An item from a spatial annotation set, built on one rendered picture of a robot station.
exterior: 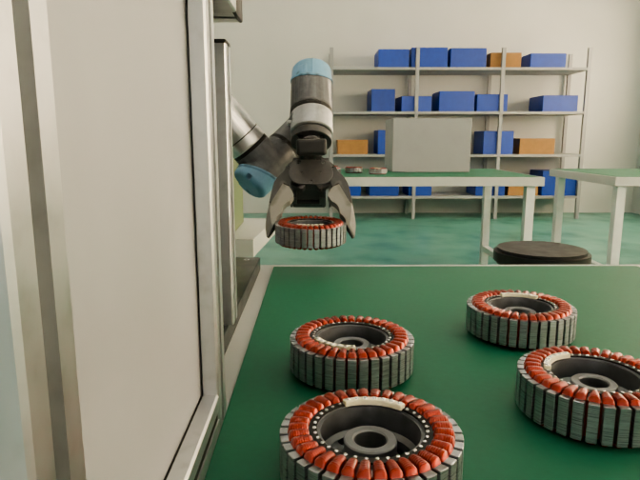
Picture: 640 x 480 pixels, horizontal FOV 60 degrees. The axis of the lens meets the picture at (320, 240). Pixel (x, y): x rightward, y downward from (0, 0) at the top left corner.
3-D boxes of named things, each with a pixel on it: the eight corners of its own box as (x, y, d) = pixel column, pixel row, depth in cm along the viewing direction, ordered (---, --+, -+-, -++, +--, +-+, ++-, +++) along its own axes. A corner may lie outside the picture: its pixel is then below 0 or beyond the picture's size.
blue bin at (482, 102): (468, 112, 698) (469, 96, 695) (496, 112, 697) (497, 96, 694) (476, 111, 657) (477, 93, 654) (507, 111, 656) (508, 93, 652)
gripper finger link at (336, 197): (366, 241, 92) (335, 199, 96) (369, 225, 87) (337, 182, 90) (350, 250, 92) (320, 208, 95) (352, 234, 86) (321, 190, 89)
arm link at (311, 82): (330, 86, 108) (334, 53, 100) (330, 132, 103) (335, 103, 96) (290, 84, 107) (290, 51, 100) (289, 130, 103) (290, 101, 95)
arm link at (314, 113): (333, 103, 95) (286, 102, 95) (333, 125, 94) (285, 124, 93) (331, 129, 102) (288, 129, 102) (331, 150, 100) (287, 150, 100)
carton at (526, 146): (508, 153, 708) (509, 138, 704) (541, 153, 707) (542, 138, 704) (519, 153, 668) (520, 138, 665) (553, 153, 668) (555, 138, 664)
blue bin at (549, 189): (528, 192, 716) (530, 169, 711) (560, 192, 717) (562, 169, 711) (541, 195, 675) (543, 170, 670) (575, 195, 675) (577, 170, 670)
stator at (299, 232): (277, 236, 93) (277, 214, 92) (344, 236, 93) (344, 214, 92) (272, 250, 82) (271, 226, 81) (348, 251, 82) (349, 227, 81)
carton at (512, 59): (480, 71, 689) (481, 57, 686) (510, 71, 689) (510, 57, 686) (490, 68, 650) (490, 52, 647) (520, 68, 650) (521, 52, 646)
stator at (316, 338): (331, 340, 59) (331, 306, 58) (431, 363, 53) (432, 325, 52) (265, 377, 49) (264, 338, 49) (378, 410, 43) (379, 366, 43)
